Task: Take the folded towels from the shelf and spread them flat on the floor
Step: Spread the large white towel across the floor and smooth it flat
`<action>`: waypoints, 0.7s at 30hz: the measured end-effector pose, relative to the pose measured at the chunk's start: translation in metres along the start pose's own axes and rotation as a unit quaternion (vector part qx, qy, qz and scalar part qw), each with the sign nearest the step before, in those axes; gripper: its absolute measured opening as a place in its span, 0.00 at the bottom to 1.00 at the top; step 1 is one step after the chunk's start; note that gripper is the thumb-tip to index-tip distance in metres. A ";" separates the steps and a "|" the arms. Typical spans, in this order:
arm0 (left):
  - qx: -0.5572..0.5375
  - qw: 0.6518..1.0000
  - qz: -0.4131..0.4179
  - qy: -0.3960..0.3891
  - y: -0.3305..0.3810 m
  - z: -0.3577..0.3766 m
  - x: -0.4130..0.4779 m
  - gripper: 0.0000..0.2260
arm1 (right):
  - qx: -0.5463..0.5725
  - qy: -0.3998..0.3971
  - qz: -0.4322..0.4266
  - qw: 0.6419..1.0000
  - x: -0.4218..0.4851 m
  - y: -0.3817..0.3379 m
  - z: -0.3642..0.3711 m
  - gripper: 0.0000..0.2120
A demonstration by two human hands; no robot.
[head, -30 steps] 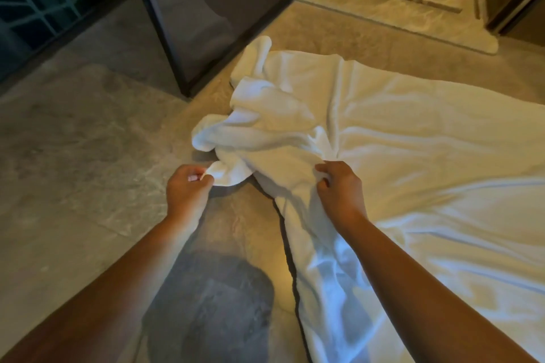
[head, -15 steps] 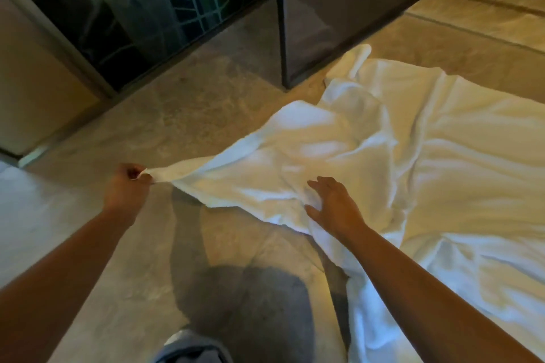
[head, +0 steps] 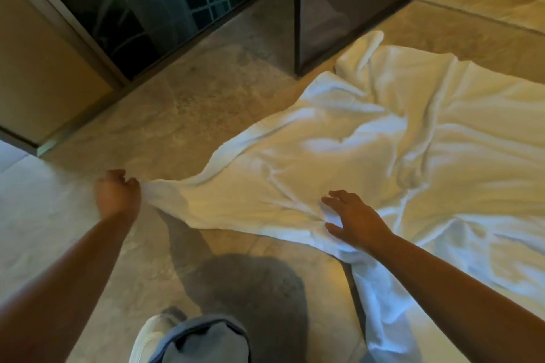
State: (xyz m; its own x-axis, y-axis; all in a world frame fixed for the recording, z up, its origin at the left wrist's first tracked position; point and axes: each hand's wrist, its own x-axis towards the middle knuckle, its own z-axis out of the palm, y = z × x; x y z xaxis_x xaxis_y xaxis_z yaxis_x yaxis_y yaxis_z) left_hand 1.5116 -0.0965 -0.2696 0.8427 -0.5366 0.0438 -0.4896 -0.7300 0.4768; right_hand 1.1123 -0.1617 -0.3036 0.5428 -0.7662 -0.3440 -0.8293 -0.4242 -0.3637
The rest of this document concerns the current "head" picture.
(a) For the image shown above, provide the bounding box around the person's right forearm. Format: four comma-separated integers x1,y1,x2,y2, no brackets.
366,233,545,363

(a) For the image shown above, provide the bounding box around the beige door panel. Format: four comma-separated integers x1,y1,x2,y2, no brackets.
0,0,131,157

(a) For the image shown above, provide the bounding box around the white towel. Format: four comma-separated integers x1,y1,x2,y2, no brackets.
140,31,545,363

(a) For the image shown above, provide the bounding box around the person's left hand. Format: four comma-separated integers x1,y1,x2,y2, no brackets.
94,169,142,221

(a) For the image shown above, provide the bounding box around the white sneaker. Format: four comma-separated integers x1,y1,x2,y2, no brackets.
129,311,179,363

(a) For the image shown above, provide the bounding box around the dark glass door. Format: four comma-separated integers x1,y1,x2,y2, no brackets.
294,0,452,77

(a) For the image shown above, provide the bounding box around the patterned dark glass panel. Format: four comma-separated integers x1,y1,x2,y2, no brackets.
16,0,299,83

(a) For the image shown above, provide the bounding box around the person's right hand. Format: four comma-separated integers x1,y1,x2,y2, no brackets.
320,189,392,253

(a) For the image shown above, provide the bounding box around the person's left forearm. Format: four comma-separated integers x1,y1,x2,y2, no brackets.
0,209,139,363

